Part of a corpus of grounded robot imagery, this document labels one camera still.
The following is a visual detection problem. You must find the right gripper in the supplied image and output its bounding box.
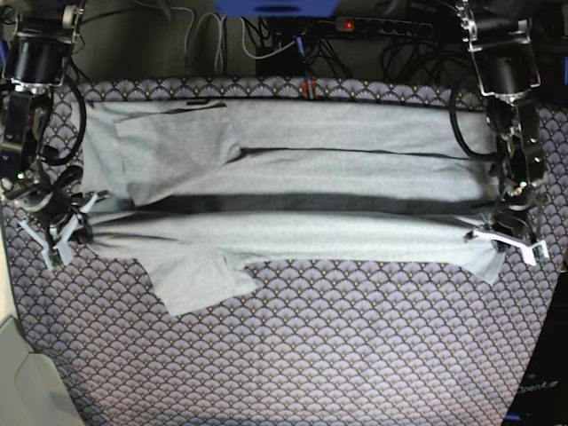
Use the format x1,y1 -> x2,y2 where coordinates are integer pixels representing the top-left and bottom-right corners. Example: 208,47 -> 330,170
4,170 -> 109,249

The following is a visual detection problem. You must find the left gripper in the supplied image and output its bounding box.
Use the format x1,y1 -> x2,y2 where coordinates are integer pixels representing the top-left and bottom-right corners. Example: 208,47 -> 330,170
463,184 -> 537,249

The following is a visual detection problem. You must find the light grey T-shirt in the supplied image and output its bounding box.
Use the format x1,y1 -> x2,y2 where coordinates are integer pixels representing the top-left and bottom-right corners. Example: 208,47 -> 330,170
83,99 -> 504,315

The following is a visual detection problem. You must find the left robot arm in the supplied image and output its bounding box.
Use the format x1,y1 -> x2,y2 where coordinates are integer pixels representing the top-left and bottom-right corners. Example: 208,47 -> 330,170
449,1 -> 546,256

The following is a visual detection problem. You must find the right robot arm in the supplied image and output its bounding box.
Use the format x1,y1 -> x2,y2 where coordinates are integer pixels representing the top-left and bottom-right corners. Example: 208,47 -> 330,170
1,1 -> 92,250

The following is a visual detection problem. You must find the red black table clamp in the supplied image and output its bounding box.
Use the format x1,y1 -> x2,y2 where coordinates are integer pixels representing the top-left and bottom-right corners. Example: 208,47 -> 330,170
300,78 -> 317,100

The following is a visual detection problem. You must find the black power strip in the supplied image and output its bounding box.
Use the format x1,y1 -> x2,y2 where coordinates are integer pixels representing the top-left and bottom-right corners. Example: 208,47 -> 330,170
335,17 -> 434,38

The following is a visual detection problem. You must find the blue box overhead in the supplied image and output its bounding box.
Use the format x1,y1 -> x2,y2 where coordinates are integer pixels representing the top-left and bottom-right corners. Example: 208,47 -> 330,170
214,0 -> 339,17

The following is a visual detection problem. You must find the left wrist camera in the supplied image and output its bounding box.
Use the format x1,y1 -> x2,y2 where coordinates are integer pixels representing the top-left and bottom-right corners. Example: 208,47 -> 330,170
496,234 -> 550,267

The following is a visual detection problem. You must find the white cable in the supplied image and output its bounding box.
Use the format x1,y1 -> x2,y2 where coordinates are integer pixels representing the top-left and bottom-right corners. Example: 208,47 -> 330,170
184,11 -> 297,72

